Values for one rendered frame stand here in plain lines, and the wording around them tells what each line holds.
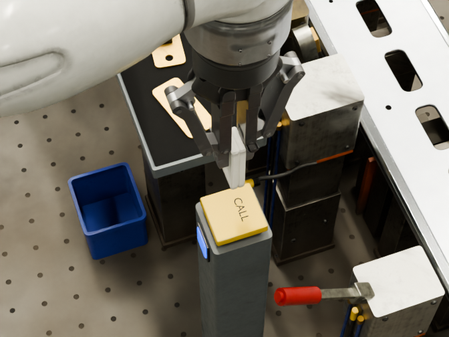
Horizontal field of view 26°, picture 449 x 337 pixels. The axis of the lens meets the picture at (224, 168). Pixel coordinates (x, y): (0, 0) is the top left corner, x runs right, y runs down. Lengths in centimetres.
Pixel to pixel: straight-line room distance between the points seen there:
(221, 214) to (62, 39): 49
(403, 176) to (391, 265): 17
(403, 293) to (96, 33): 63
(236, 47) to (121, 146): 93
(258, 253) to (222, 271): 5
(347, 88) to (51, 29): 67
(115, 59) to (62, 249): 96
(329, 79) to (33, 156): 63
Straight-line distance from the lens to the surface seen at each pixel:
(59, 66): 63
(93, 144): 168
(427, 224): 127
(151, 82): 117
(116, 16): 63
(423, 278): 117
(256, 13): 73
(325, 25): 144
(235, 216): 107
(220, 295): 117
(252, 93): 86
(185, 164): 111
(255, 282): 117
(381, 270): 117
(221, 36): 75
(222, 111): 87
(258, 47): 77
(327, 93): 123
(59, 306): 155
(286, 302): 106
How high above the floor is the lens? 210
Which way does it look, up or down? 59 degrees down
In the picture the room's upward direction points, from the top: straight up
